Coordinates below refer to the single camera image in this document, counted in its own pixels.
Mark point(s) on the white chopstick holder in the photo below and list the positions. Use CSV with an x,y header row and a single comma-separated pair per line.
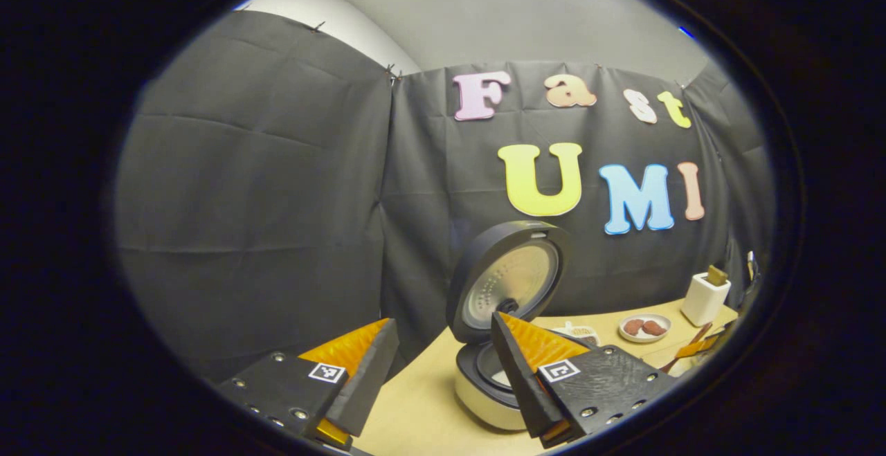
x,y
702,300

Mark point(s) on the brown wooden spoon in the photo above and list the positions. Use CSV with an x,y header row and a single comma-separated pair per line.
x,y
700,335

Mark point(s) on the white divided seasoning dish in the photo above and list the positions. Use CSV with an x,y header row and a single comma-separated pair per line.
x,y
578,333

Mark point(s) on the round white plate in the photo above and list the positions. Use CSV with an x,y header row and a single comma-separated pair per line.
x,y
644,339

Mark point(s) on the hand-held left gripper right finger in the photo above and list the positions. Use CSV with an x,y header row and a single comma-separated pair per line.
x,y
526,390

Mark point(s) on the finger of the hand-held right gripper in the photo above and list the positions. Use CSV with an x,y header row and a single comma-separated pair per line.
x,y
695,349

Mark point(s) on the red meat piece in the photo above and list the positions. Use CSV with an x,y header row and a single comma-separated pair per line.
x,y
654,329
633,326

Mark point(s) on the black backdrop cloth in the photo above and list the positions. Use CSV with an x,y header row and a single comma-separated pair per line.
x,y
263,200

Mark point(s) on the dark grey rice cooker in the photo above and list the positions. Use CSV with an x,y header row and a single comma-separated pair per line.
x,y
512,276

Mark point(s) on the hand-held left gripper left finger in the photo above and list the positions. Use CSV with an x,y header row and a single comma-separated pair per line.
x,y
367,383

